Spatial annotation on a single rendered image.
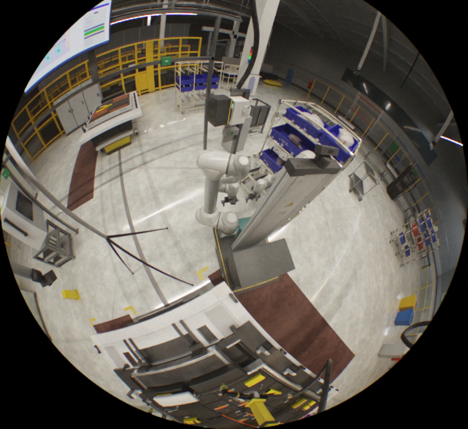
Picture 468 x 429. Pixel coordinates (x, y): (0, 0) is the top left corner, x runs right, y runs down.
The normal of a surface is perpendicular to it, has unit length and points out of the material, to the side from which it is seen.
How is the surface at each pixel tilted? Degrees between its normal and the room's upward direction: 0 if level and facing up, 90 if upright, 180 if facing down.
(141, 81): 90
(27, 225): 90
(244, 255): 0
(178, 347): 0
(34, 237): 90
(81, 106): 90
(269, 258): 0
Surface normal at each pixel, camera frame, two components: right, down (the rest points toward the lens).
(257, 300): 0.16, -0.54
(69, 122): 0.57, 0.74
